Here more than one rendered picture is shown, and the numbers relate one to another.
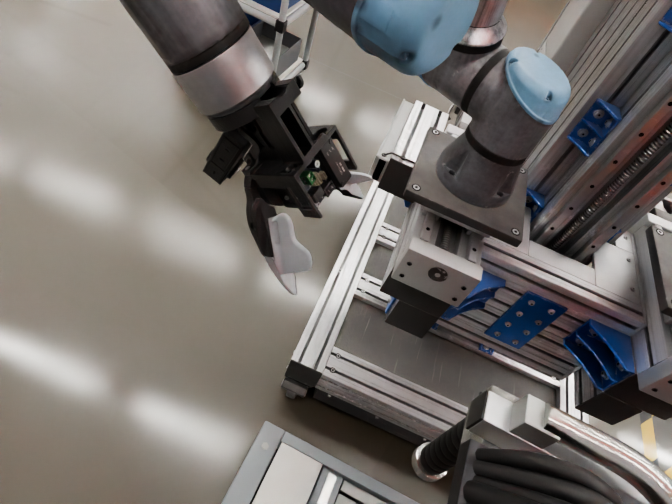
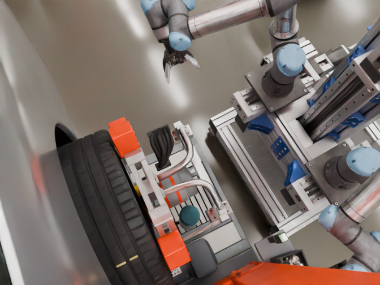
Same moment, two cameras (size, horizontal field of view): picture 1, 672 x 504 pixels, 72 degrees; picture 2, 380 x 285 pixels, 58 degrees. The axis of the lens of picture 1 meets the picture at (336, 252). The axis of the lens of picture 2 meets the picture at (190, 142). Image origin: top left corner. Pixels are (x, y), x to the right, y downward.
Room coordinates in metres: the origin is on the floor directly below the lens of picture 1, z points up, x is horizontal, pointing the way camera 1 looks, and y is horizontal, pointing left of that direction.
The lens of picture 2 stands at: (-0.04, -0.60, 2.23)
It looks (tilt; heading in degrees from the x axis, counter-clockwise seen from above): 72 degrees down; 52
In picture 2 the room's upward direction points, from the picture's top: 8 degrees clockwise
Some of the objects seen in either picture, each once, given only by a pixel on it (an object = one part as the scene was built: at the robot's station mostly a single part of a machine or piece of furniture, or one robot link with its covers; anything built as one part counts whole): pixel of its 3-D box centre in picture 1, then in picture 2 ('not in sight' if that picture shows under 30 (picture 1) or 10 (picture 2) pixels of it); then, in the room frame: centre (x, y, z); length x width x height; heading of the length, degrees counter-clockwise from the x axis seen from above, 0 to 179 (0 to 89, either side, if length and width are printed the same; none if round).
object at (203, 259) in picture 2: not in sight; (176, 269); (-0.08, -0.67, 0.26); 0.42 x 0.18 x 0.35; 175
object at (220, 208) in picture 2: not in sight; (192, 199); (0.10, -0.47, 1.03); 0.19 x 0.18 x 0.11; 175
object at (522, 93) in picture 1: (518, 101); (288, 63); (0.75, -0.18, 0.98); 0.13 x 0.12 x 0.14; 62
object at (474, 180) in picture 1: (485, 158); (280, 77); (0.75, -0.18, 0.87); 0.15 x 0.15 x 0.10
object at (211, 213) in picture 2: not in sight; (218, 211); (0.18, -0.55, 0.93); 0.09 x 0.05 x 0.05; 175
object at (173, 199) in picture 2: not in sight; (168, 190); (0.06, -0.37, 0.85); 0.21 x 0.14 x 0.14; 175
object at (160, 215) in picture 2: not in sight; (152, 197); (-0.01, -0.36, 0.85); 0.54 x 0.07 x 0.54; 85
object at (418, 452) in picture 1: (455, 445); not in sight; (0.24, -0.21, 0.83); 0.04 x 0.04 x 0.16
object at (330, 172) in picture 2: not in sight; (346, 171); (0.74, -0.68, 0.87); 0.15 x 0.15 x 0.10
